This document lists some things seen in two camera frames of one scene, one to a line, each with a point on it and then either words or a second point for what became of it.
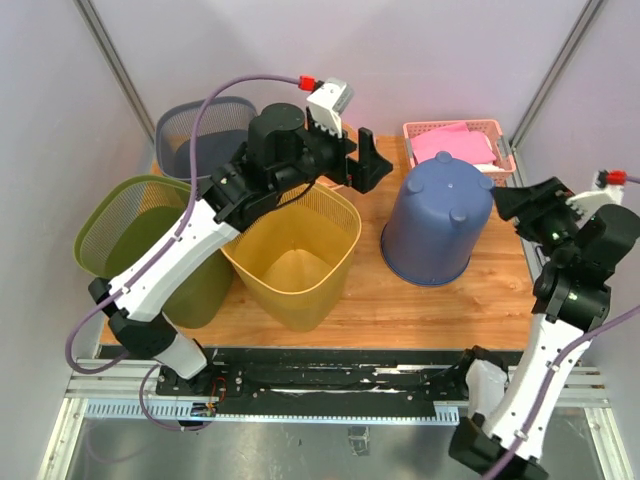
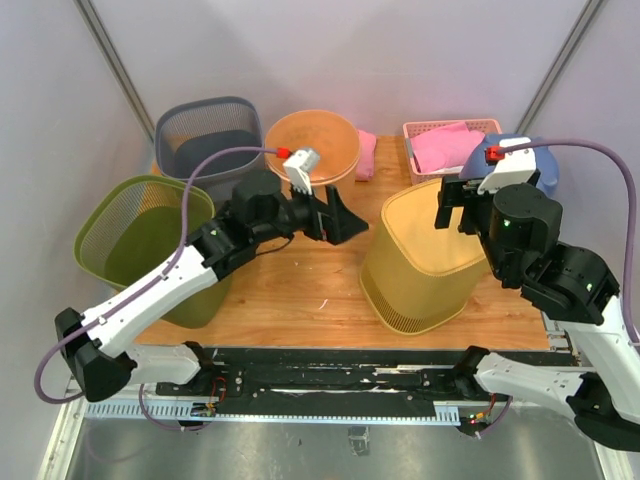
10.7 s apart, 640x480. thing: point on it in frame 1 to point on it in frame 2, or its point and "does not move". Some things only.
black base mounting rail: x=310 y=375 does not move
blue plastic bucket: x=435 y=220 to x=477 y=167
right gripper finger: x=515 y=201 to x=450 y=195
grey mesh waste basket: x=221 y=131 does not move
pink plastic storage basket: x=493 y=128 does not move
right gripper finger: x=529 y=198 to x=471 y=222
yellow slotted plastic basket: x=295 y=263 to x=413 y=274
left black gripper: x=371 y=164 to x=335 y=222
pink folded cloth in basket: x=462 y=144 does not move
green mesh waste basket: x=127 y=221 does not move
